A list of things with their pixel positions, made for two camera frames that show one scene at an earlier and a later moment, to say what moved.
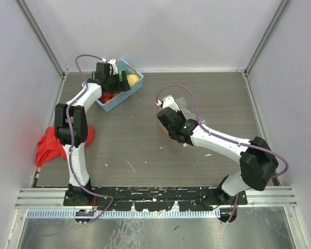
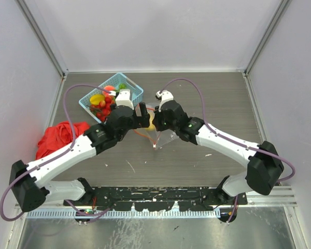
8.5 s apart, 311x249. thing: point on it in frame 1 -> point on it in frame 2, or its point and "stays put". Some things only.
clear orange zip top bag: (181, 104) -> (158, 138)
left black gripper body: (114, 84) -> (136, 122)
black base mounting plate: (152, 198) stays put
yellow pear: (131, 79) -> (151, 126)
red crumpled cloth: (48, 146) stays put
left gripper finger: (125, 86) -> (145, 116)
